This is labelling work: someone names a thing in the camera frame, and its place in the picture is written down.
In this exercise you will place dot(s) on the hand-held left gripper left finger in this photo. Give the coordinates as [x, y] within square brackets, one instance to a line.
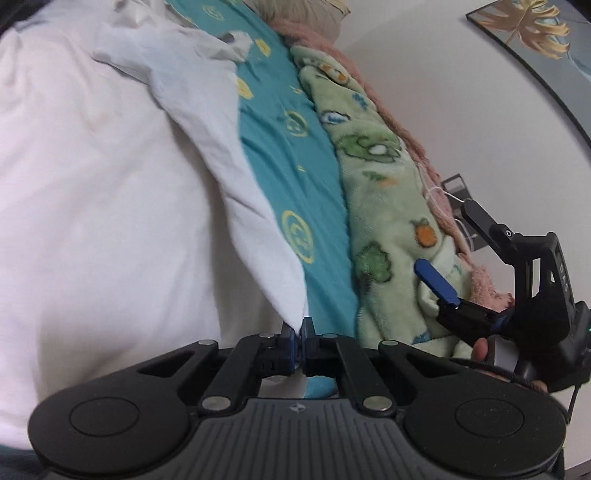
[290, 353]

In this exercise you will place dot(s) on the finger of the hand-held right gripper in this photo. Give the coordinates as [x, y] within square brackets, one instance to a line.
[436, 282]
[485, 224]

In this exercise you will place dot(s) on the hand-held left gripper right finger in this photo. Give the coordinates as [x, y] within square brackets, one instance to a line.
[308, 348]

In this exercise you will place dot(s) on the white shirt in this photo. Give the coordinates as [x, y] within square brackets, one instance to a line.
[92, 184]

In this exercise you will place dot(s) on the person's right hand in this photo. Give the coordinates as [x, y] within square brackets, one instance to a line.
[480, 351]

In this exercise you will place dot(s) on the pink fluffy blanket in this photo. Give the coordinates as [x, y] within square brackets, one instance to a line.
[489, 288]

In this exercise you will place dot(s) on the green cartoon print blanket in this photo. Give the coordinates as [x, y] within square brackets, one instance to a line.
[383, 207]

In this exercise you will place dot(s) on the teal printed bed sheet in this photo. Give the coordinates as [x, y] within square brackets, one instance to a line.
[286, 184]

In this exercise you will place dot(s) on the framed leaf picture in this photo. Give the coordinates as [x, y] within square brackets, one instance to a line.
[531, 23]

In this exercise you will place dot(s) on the grey pillow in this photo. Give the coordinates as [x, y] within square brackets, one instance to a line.
[318, 14]

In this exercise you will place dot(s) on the wall socket with white charger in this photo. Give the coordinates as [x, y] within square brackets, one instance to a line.
[455, 184]

